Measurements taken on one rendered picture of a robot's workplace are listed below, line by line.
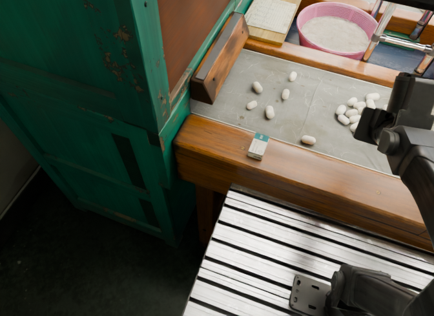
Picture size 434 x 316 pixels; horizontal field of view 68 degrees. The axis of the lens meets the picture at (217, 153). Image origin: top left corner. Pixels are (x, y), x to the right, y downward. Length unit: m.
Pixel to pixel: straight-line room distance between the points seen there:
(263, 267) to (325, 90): 0.52
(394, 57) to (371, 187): 0.61
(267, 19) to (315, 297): 0.81
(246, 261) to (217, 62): 0.48
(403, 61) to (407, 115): 0.74
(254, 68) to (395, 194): 0.51
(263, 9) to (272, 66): 0.23
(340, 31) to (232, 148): 0.62
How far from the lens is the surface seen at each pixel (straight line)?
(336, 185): 0.77
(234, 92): 0.92
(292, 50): 1.04
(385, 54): 1.29
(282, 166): 0.76
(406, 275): 0.86
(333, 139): 0.87
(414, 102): 0.57
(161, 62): 0.62
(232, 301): 0.74
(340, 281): 0.65
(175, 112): 0.75
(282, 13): 1.16
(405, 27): 1.33
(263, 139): 0.77
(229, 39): 0.90
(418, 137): 0.52
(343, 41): 1.18
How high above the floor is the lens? 1.39
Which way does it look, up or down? 56 degrees down
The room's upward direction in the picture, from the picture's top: 2 degrees clockwise
